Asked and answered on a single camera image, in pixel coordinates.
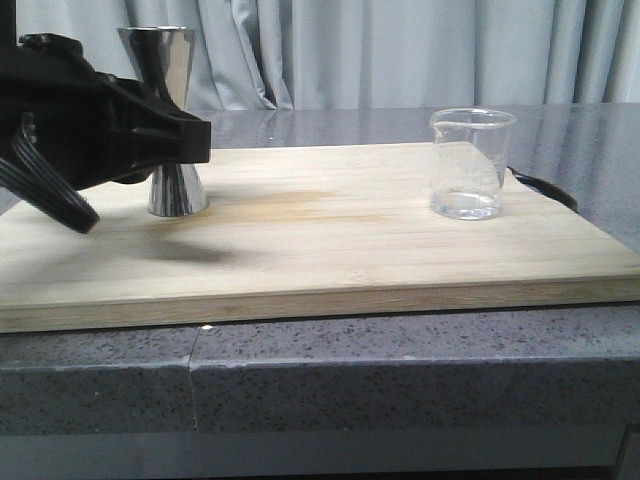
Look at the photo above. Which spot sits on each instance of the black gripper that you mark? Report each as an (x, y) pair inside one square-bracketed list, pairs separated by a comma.
[(88, 133)]

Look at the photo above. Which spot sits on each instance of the steel double jigger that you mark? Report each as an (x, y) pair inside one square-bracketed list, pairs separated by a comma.
[(172, 185)]

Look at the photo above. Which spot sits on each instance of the clear glass beaker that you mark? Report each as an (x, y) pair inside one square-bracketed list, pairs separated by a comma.
[(469, 163)]

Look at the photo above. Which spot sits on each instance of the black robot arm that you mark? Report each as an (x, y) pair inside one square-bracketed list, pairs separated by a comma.
[(7, 30)]

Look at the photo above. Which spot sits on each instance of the wooden cutting board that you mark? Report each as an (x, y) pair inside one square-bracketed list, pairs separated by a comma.
[(301, 232)]

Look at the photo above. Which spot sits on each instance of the black cutting board handle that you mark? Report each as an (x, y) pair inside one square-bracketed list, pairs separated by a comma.
[(546, 189)]

